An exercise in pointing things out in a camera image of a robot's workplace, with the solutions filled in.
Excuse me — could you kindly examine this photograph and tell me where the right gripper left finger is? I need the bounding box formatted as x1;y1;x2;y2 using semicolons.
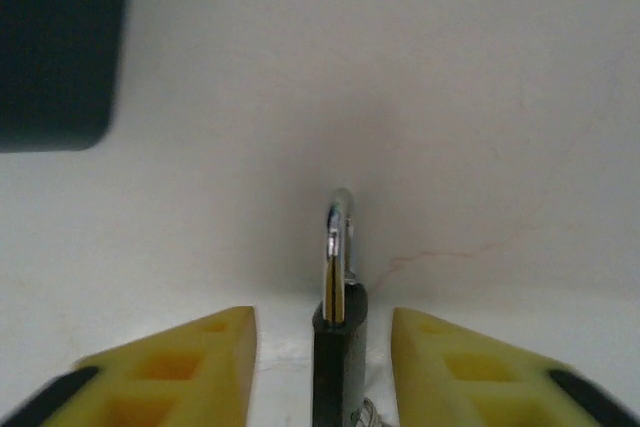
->
0;305;259;427

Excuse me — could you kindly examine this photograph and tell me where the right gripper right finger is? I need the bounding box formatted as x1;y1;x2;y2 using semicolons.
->
391;306;640;427

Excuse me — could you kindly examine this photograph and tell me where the black padlock silver shackle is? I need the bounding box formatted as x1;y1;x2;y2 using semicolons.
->
312;187;371;427

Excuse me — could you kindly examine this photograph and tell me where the painted blue tin box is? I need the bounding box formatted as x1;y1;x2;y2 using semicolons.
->
0;0;135;154

